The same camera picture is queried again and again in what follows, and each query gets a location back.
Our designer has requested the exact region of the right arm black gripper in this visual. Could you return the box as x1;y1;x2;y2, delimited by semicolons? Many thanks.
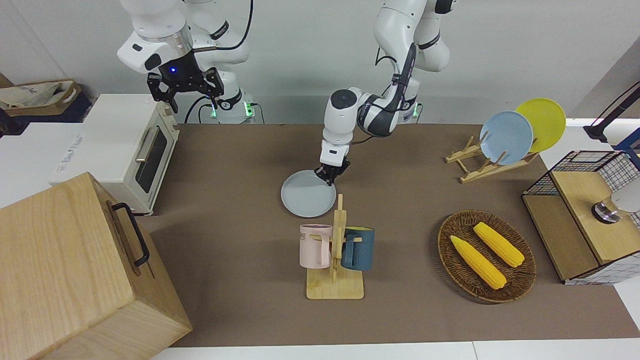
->
146;50;224;114

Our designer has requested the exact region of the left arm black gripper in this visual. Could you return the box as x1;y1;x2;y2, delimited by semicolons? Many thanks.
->
314;159;351;187

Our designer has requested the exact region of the gray round plate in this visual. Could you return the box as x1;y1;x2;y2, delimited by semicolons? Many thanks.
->
281;170;337;218

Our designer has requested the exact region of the light blue plate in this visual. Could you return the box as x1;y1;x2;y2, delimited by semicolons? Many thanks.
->
480;111;534;166

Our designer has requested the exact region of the yellow plate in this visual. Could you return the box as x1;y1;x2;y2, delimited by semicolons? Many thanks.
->
515;98;567;153

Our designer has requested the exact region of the pink mug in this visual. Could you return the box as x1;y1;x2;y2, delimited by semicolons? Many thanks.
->
299;224;333;269

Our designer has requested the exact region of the dark blue mug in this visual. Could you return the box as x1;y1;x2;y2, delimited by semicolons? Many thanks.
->
341;226;376;272

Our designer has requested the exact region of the white toaster oven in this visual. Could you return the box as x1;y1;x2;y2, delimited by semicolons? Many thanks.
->
49;93;181;217

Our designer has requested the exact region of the brown table mat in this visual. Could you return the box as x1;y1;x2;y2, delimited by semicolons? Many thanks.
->
135;122;640;348

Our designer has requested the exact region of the wooden mug rack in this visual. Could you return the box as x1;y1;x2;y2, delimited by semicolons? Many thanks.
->
306;194;365;300

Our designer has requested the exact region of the dark blue crate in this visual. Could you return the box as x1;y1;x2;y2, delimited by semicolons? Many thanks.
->
0;92;95;137

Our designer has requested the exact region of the cardboard box with bag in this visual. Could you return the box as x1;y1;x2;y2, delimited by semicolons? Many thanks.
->
0;79;83;118

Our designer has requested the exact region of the wooden dish rack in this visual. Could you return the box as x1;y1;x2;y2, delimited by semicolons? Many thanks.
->
445;136;541;184

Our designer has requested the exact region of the yellow corn cob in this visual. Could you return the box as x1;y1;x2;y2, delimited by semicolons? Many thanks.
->
450;235;507;290
473;222;525;268

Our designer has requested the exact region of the large wooden box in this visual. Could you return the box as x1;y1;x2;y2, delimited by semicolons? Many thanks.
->
0;172;193;360

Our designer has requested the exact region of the brown wicker basket tray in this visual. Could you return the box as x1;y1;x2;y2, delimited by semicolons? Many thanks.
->
438;210;537;304

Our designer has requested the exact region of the light wooden lid board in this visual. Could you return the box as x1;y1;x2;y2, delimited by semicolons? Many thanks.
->
551;170;640;265

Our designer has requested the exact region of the black base power cable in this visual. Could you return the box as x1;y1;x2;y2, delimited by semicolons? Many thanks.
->
184;97;217;124

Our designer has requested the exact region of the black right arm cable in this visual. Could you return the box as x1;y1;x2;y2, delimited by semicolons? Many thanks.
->
192;0;255;53

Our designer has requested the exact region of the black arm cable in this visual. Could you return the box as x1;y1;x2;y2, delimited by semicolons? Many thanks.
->
375;42;419;117
192;0;255;53

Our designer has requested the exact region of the black metal box handle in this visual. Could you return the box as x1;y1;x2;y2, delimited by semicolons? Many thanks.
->
111;202;151;268

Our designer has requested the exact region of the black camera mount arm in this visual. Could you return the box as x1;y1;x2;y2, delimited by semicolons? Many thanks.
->
582;81;640;143

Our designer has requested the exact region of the wire and wood shelf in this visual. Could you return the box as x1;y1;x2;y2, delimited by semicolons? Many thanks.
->
521;150;640;286

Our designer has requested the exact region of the blue metal frame piece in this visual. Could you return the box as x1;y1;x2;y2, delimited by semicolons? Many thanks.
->
614;127;640;171

